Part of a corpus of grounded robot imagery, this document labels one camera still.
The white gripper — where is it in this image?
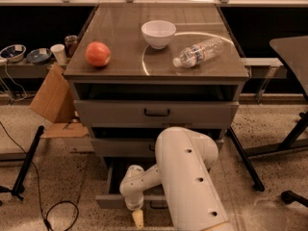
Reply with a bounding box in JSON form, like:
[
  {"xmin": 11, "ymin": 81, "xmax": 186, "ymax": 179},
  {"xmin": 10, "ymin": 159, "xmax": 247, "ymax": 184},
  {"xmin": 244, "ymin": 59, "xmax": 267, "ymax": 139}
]
[{"xmin": 119, "ymin": 165, "xmax": 145, "ymax": 229}]

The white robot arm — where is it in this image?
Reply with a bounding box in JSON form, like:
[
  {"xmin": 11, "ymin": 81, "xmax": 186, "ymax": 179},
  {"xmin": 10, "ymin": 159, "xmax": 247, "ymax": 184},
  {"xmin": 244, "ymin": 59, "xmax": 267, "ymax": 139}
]
[{"xmin": 119, "ymin": 127, "xmax": 234, "ymax": 231}]

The grey middle drawer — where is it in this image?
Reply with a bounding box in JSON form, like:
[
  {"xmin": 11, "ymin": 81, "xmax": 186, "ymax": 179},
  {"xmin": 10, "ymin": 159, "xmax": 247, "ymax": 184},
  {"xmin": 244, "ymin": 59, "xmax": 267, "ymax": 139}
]
[{"xmin": 91, "ymin": 138, "xmax": 219, "ymax": 159}]

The grey top drawer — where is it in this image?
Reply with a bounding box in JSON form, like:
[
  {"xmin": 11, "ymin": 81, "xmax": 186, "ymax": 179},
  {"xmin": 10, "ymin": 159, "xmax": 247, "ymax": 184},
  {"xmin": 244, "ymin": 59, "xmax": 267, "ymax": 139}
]
[{"xmin": 74, "ymin": 100, "xmax": 239, "ymax": 129}]

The grey drawer cabinet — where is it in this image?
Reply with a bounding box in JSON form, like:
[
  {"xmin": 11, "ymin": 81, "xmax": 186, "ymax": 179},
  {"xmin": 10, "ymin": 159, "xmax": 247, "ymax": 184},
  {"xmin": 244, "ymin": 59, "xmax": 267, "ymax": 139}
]
[{"xmin": 63, "ymin": 3, "xmax": 250, "ymax": 166}]

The black right stand leg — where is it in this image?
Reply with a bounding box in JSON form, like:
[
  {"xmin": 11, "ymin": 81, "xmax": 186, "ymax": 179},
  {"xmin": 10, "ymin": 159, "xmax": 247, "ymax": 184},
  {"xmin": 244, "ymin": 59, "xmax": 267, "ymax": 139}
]
[{"xmin": 227, "ymin": 128, "xmax": 265, "ymax": 192}]

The black stand leg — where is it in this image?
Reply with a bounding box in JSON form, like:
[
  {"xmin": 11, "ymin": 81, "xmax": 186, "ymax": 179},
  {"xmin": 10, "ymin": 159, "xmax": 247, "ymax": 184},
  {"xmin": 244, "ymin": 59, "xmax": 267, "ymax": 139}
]
[
  {"xmin": 0, "ymin": 126, "xmax": 44, "ymax": 200},
  {"xmin": 227, "ymin": 128, "xmax": 265, "ymax": 192}
]

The black left stand leg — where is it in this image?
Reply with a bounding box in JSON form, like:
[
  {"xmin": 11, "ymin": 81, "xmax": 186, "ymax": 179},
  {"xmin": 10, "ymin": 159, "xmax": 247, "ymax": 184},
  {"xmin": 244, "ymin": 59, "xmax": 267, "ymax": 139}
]
[{"xmin": 0, "ymin": 126, "xmax": 44, "ymax": 200}]

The brown cardboard box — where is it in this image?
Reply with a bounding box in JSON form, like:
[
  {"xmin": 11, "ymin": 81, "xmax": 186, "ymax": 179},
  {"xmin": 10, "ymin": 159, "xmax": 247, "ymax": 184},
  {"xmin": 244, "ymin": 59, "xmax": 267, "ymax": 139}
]
[{"xmin": 30, "ymin": 64, "xmax": 89, "ymax": 139}]

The black caster foot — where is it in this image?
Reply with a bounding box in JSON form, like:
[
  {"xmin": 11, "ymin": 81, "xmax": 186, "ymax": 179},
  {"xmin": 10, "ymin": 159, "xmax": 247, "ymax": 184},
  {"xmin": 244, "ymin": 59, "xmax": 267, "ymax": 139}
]
[{"xmin": 281, "ymin": 191, "xmax": 308, "ymax": 207}]

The red apple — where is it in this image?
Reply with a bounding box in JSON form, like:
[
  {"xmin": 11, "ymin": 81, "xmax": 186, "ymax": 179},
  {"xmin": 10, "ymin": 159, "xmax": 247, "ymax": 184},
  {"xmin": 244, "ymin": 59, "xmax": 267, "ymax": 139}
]
[{"xmin": 85, "ymin": 41, "xmax": 111, "ymax": 67}]

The clear plastic water bottle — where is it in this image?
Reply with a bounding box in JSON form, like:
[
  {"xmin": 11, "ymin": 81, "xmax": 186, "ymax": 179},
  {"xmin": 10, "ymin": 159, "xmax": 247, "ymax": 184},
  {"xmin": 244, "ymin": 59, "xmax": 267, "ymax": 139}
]
[{"xmin": 172, "ymin": 38, "xmax": 224, "ymax": 68}]

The white paper cup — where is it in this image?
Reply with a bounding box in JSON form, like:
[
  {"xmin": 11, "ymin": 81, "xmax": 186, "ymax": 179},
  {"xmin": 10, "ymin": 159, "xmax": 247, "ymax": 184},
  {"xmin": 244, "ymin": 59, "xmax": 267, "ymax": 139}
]
[{"xmin": 50, "ymin": 44, "xmax": 67, "ymax": 66}]

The dark glass jar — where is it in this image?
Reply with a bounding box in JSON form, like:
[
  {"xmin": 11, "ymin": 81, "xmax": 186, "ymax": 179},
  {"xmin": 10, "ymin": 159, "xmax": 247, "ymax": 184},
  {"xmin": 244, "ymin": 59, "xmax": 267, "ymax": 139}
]
[{"xmin": 64, "ymin": 35, "xmax": 78, "ymax": 57}]

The blue bowl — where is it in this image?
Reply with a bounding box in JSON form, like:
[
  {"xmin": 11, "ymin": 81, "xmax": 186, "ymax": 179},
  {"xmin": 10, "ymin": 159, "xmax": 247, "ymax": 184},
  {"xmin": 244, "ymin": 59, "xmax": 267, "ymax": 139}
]
[{"xmin": 27, "ymin": 48, "xmax": 52, "ymax": 64}]

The white rimmed bowl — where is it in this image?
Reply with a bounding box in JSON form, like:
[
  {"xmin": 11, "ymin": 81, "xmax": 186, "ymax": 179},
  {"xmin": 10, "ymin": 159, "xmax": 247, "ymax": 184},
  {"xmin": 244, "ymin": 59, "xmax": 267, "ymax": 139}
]
[{"xmin": 0, "ymin": 44, "xmax": 26, "ymax": 63}]

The black floor cable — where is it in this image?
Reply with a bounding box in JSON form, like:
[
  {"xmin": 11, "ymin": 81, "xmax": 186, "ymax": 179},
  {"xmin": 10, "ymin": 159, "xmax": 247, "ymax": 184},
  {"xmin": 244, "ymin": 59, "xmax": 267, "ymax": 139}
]
[{"xmin": 0, "ymin": 120, "xmax": 80, "ymax": 231}]

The white cable on shelf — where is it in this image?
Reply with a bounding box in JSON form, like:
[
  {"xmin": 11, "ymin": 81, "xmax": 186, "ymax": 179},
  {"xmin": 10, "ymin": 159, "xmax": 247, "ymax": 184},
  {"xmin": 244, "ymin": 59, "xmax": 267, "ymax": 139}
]
[{"xmin": 0, "ymin": 59, "xmax": 29, "ymax": 103}]

